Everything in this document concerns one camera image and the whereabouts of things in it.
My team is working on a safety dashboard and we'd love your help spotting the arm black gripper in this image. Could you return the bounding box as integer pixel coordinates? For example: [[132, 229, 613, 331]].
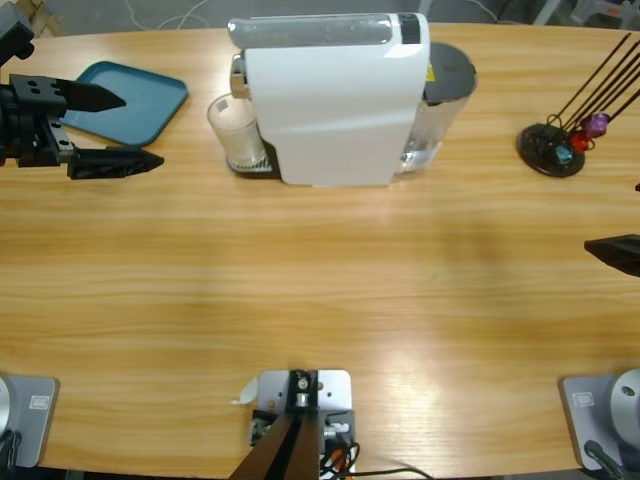
[[0, 73, 165, 181]]

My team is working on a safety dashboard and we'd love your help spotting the clear glass cup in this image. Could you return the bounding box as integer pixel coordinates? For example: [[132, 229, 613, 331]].
[[207, 93, 269, 169]]

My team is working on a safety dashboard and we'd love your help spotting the grey coffee machine lever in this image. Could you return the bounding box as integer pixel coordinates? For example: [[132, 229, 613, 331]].
[[227, 13, 394, 50]]

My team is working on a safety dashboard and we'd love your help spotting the red coffee capsule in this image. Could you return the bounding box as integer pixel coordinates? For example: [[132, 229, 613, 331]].
[[569, 130, 595, 155]]

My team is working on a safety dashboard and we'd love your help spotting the purple coffee capsule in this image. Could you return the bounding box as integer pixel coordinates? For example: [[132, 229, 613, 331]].
[[584, 112, 610, 137]]

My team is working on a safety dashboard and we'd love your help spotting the white capsule coffee machine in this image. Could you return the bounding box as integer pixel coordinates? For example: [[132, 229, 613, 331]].
[[227, 12, 432, 190]]

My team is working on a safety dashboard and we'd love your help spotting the teal plastic tray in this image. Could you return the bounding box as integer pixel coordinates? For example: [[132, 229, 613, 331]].
[[59, 60, 190, 149]]

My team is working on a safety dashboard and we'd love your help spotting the black capsule holder with rods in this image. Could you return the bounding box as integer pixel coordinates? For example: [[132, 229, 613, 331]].
[[518, 32, 640, 179]]

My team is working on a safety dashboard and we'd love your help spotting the metal drip tray grid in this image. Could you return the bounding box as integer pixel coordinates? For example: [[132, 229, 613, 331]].
[[227, 154, 279, 179]]

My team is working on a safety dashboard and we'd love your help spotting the clear water tank dark lid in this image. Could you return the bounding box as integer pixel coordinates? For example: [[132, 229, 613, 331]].
[[399, 42, 479, 177]]

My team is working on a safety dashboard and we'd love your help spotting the white paper tag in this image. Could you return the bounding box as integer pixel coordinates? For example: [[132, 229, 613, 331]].
[[230, 377, 259, 406]]

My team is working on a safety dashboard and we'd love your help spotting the white floor cable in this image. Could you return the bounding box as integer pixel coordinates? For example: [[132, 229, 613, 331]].
[[124, 0, 211, 32]]

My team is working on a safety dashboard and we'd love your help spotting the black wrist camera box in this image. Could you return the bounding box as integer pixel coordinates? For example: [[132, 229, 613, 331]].
[[0, 8, 36, 71]]

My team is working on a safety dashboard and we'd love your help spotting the black arm base cable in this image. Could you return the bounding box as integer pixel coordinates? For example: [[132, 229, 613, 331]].
[[583, 439, 629, 480], [0, 429, 24, 471]]

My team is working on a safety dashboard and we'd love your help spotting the thin black cable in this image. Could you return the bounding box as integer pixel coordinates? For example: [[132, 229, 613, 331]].
[[352, 466, 432, 480]]

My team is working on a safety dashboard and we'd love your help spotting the white mount block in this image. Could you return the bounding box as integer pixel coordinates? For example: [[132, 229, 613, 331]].
[[249, 368, 357, 476]]

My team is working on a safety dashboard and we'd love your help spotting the orange and black cable bundle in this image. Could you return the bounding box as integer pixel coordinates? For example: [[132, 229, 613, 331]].
[[319, 439, 361, 480]]

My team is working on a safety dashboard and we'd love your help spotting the dark mount post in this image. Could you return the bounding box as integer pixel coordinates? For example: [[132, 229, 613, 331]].
[[232, 369, 321, 480]]

